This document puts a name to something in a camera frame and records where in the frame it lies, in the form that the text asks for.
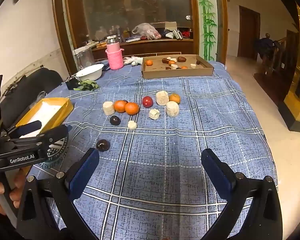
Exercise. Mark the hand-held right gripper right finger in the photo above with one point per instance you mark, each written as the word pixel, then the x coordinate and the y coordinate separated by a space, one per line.
pixel 220 175

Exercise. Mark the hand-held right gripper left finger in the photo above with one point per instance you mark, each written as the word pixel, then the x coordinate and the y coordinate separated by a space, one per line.
pixel 83 172

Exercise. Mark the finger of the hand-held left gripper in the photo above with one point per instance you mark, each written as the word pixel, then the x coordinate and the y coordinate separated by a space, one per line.
pixel 27 128
pixel 55 135

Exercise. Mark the yellow cardboard box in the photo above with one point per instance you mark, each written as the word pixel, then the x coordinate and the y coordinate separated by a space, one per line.
pixel 65 110

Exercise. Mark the black chair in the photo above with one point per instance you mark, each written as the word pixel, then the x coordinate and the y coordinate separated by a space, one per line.
pixel 40 80

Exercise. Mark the black binder clip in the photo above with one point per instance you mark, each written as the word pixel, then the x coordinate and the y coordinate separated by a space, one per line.
pixel 71 85

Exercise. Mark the blue plaid tablecloth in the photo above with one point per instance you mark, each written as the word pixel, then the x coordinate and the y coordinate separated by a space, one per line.
pixel 165 155

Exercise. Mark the green leaves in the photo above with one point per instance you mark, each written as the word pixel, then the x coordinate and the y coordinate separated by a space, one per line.
pixel 86 85

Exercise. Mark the white enamel basin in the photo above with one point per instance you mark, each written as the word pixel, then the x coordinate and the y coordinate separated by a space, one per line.
pixel 90 73

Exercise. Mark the clear glass pitcher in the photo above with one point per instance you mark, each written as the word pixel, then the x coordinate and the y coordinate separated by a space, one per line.
pixel 86 57

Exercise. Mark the dark blue cloth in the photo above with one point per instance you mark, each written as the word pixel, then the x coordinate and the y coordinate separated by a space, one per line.
pixel 106 67

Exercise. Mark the wooden framed glass cabinet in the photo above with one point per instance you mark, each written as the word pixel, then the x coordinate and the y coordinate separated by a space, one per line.
pixel 61 42

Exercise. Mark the red tomato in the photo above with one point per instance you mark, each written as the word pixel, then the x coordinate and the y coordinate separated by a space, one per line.
pixel 147 101

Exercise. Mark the pink knit-covered bottle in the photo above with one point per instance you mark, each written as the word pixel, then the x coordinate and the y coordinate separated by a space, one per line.
pixel 114 57

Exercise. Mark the white cloth glove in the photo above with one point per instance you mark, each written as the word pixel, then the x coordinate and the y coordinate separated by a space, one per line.
pixel 133 60

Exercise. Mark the brown cardboard tray box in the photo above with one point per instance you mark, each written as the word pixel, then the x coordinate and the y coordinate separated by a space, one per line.
pixel 177 74

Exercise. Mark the brown jujube date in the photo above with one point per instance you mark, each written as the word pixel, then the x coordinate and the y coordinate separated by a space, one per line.
pixel 165 60
pixel 181 59

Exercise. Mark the dark hanging clothing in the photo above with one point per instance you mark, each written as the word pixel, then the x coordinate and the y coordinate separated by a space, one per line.
pixel 265 45

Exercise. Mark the clear plastic bag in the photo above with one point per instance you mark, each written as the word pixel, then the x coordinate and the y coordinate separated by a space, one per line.
pixel 146 30

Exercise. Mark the wooden staircase railing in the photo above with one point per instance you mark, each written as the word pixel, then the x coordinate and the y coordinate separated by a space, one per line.
pixel 287 52

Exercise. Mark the bamboo painted glass panel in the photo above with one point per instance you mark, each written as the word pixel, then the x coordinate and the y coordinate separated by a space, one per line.
pixel 207 30

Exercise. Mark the brown wooden door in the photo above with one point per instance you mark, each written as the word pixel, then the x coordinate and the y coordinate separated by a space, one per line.
pixel 248 30

